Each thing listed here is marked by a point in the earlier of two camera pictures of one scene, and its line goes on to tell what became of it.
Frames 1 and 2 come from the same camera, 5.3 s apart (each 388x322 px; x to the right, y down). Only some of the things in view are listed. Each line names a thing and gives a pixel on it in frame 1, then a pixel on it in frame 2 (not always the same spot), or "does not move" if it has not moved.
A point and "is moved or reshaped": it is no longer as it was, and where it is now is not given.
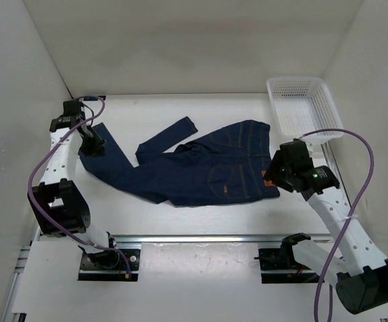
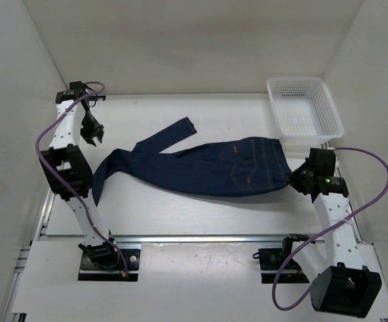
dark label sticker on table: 94,98 does not move
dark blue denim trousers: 225,164 is moved or reshaped
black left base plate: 90,272 does not move
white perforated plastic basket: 302,104 does not move
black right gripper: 272,172 -> 293,178
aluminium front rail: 198,239 does not move
